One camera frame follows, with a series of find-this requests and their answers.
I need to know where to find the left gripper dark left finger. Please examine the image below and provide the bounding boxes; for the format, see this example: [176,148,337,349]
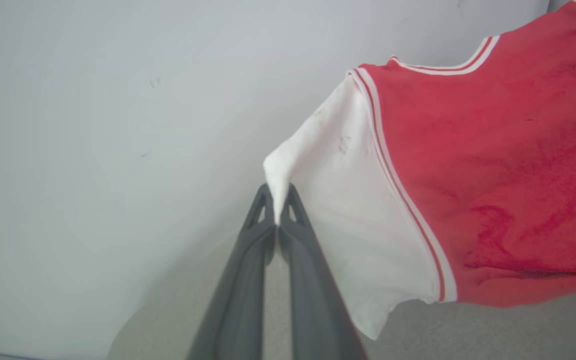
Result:
[187,183,277,360]

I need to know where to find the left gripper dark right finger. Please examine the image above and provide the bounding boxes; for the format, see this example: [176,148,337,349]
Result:
[277,183,369,360]

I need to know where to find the red and white sports jersey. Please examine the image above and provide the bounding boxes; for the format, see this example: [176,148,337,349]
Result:
[263,0,576,341]

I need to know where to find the grey fabric sofa cushion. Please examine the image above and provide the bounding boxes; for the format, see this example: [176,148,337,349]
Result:
[108,225,576,360]

